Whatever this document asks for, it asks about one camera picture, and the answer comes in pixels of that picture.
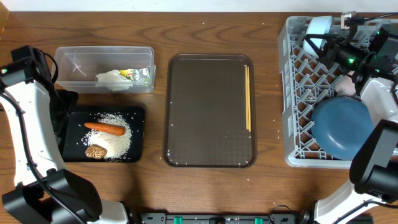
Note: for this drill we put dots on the clear plastic container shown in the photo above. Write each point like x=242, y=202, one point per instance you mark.
x=78, y=66

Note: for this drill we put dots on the pile of white rice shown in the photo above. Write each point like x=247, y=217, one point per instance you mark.
x=119, y=148

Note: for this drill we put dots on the green pandan cake wrapper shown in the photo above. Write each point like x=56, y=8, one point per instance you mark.
x=128, y=74

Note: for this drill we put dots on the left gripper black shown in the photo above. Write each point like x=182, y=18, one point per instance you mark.
x=70, y=98

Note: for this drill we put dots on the black plastic tray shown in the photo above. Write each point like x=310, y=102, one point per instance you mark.
x=71, y=148

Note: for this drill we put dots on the white tissue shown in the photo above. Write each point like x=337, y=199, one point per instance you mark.
x=113, y=81

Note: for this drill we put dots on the orange carrot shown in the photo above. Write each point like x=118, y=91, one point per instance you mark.
x=106, y=128

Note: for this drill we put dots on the pink cup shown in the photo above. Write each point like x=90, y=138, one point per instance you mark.
x=345, y=86

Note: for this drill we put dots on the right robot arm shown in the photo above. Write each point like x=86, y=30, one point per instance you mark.
x=372, y=176

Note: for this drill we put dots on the brown serving tray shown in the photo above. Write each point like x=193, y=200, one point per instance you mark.
x=205, y=115

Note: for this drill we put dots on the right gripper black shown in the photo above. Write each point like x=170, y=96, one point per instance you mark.
x=332, y=48

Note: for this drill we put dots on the light blue bowl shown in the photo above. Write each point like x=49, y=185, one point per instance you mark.
x=317, y=31

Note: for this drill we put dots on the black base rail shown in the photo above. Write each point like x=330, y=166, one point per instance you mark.
x=162, y=218

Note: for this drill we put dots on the grey dishwasher rack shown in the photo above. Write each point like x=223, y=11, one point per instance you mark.
x=307, y=82

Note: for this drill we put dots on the brown mushroom food scrap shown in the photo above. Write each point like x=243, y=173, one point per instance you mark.
x=95, y=152

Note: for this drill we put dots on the aluminium foil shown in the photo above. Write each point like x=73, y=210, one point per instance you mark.
x=141, y=75

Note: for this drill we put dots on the dark blue plate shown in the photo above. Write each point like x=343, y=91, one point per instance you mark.
x=341, y=126

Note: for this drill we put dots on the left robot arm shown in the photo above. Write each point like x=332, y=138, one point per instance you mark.
x=45, y=190

